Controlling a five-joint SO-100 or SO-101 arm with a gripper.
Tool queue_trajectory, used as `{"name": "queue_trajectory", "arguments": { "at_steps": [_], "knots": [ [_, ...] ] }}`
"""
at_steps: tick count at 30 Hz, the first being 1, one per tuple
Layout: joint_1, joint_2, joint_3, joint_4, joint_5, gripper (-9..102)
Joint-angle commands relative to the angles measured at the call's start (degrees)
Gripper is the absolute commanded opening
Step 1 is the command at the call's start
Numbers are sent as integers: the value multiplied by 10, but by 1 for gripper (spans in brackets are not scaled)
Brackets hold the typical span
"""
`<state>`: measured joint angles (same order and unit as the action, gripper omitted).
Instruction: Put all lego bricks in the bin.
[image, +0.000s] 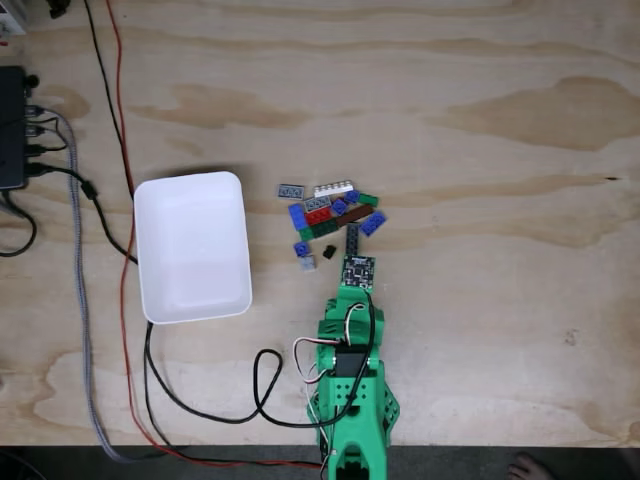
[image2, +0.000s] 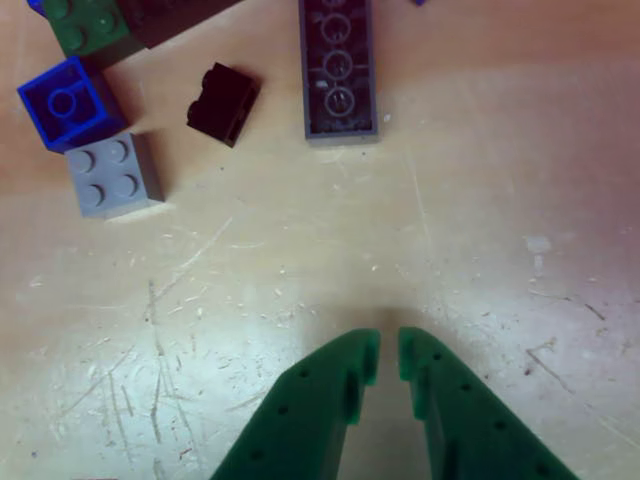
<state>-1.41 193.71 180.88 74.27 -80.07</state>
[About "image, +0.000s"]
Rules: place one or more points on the grey 2x2 lego brick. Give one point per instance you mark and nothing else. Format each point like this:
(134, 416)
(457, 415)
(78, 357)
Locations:
(308, 263)

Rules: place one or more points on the small black lego piece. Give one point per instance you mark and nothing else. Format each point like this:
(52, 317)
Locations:
(328, 252)

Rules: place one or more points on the blue 2x2 lego brick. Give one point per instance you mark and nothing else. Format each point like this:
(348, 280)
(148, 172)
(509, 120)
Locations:
(300, 248)
(340, 206)
(351, 196)

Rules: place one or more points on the green 2x2 lego brick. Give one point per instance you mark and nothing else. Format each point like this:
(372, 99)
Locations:
(306, 234)

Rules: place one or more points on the red 2x4 lego brick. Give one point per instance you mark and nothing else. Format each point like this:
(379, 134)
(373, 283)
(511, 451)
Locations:
(319, 217)

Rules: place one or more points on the blue 2x4 lego brick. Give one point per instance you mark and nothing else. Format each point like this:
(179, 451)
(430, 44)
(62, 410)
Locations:
(373, 223)
(297, 214)

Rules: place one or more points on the grey 2x4 lego brick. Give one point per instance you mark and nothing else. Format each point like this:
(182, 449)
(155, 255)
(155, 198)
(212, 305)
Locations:
(291, 190)
(318, 203)

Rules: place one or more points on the black long lego brick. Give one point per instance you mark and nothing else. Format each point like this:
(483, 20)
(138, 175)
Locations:
(353, 240)

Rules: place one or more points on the brown long lego brick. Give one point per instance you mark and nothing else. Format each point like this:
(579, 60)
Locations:
(356, 216)

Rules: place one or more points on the white long lego brick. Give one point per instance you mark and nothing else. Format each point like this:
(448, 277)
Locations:
(334, 187)

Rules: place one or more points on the white plastic bin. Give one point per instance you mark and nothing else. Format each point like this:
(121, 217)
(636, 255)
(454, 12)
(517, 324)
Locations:
(192, 250)

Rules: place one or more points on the person's foot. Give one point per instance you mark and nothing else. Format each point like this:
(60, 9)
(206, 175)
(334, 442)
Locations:
(527, 467)

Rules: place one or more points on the black usb hub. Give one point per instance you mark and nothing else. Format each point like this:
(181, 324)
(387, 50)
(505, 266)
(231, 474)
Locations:
(11, 130)

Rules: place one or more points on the small black object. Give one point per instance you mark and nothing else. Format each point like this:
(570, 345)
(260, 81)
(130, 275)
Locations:
(60, 6)

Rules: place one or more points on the white power supply box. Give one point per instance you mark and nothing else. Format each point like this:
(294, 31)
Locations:
(11, 15)

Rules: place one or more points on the bare camera circuit board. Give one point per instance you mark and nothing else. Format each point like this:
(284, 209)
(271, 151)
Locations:
(358, 271)

